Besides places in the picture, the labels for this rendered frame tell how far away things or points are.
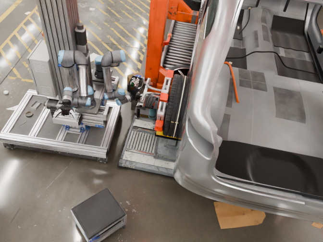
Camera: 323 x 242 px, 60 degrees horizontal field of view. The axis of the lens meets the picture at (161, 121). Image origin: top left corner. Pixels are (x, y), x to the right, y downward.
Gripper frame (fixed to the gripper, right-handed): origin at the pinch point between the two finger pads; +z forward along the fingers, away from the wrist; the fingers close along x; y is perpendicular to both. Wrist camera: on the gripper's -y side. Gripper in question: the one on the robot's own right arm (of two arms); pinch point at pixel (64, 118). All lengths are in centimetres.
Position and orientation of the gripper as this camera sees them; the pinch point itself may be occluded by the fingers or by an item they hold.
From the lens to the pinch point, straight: 230.0
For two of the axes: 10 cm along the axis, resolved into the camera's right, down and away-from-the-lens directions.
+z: 1.4, 7.5, -6.5
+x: -9.6, -0.6, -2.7
